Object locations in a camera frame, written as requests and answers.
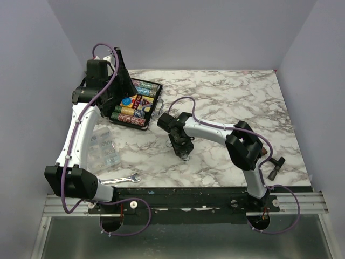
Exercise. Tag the red triangular dealer button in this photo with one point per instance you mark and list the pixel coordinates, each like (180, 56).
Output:
(145, 104)

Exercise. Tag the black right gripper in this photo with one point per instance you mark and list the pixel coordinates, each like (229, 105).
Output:
(188, 147)

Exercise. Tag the clear plastic screw box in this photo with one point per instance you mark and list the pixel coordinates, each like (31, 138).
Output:
(102, 153)

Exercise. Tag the silver combination wrench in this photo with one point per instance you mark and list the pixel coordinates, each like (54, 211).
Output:
(134, 178)

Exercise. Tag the black mounting base plate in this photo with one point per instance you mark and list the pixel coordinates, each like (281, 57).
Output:
(190, 205)

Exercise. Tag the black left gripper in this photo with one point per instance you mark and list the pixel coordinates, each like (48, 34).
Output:
(111, 100)

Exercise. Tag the black poker set case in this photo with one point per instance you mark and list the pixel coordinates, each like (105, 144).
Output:
(126, 112)

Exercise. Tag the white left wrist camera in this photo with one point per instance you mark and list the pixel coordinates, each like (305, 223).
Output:
(111, 59)

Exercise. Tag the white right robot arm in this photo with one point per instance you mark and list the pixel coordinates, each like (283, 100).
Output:
(243, 145)

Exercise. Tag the black T-handle tool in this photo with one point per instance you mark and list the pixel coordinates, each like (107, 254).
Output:
(277, 166)

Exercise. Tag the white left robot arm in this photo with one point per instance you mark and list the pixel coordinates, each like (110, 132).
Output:
(69, 176)

